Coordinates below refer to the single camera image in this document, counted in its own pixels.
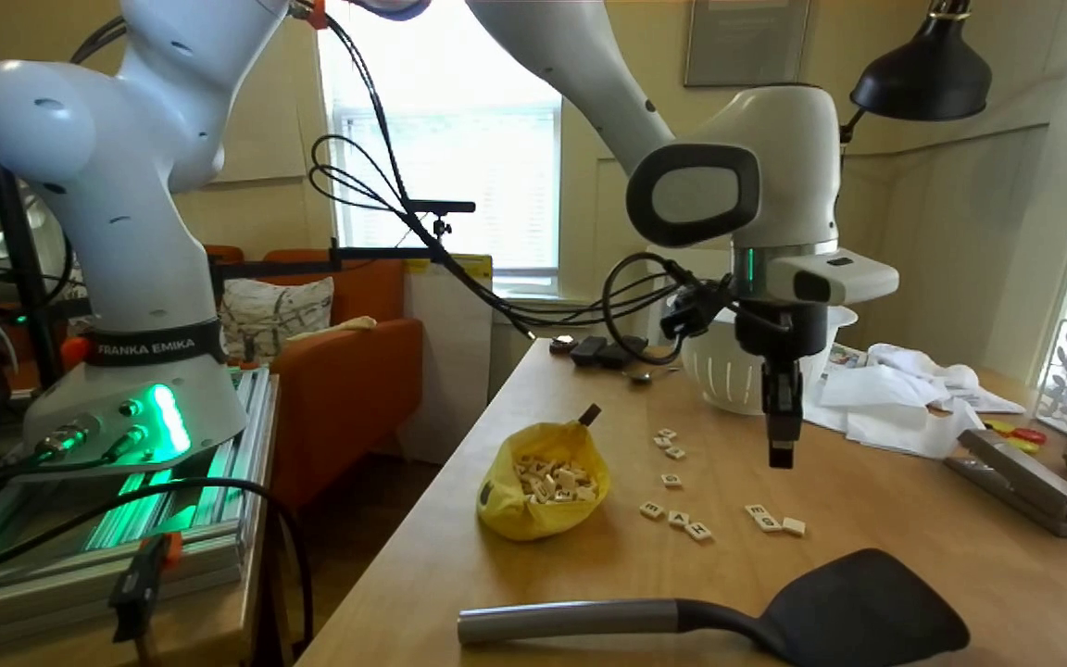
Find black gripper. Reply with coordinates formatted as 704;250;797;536
730;245;903;470

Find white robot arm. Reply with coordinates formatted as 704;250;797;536
0;0;901;470

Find white colander bowl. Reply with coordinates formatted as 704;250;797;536
681;308;860;416

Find white cloth pile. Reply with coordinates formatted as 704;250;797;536
803;346;1020;461

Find white letter tile I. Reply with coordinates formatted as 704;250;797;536
783;520;807;536

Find black remote control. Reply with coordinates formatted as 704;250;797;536
571;337;644;372

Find yellow pouch with tiles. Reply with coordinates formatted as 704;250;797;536
476;408;610;542

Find black desk lamp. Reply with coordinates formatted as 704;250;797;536
841;0;994;140

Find orange armchair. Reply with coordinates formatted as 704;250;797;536
209;245;424;510

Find patterned cushion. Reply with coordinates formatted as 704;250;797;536
218;277;335;365

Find black spatula with metal handle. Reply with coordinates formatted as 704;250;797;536
456;549;970;667

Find framed wall picture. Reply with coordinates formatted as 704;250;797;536
681;0;812;89

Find camera on tripod arm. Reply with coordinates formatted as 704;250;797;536
328;193;483;271

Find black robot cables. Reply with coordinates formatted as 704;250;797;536
298;0;733;366

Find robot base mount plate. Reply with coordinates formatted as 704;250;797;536
23;355;245;474

